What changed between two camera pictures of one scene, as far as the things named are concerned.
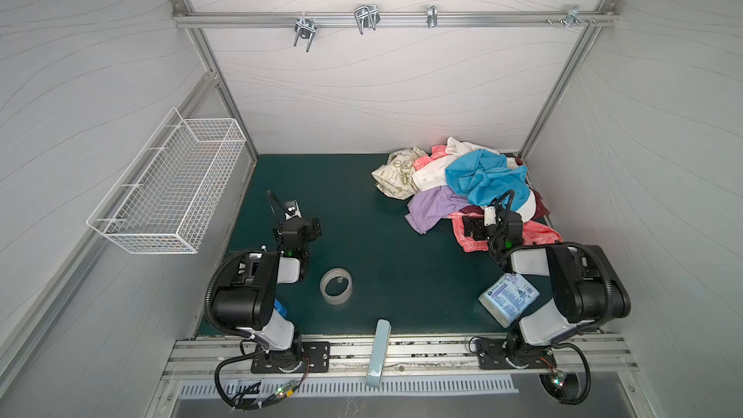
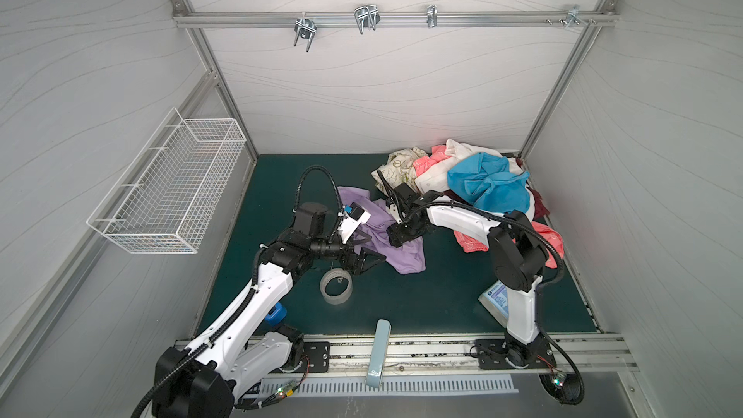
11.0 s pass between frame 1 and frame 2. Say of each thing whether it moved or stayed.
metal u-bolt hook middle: stayed
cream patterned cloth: stayed
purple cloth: moved
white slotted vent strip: stayed
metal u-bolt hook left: stayed
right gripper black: moved
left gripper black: moved
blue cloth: stayed
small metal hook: stayed
